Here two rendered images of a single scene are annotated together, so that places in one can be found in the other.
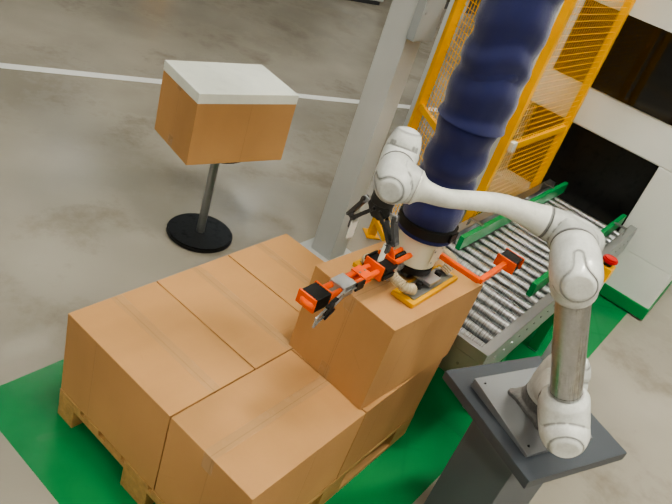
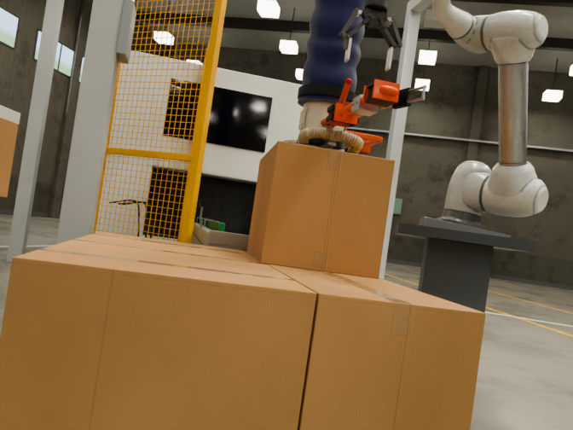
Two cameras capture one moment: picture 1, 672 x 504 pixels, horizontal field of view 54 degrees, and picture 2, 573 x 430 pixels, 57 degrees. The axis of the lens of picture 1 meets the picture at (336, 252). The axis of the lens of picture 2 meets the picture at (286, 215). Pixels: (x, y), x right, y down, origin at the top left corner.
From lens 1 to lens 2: 2.10 m
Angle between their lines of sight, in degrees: 51
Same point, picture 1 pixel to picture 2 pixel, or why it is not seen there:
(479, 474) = not seen: hidden behind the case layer
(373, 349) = (376, 195)
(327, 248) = not seen: hidden behind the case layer
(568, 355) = (524, 112)
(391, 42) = (99, 61)
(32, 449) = not seen: outside the picture
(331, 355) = (326, 236)
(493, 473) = (471, 294)
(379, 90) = (96, 109)
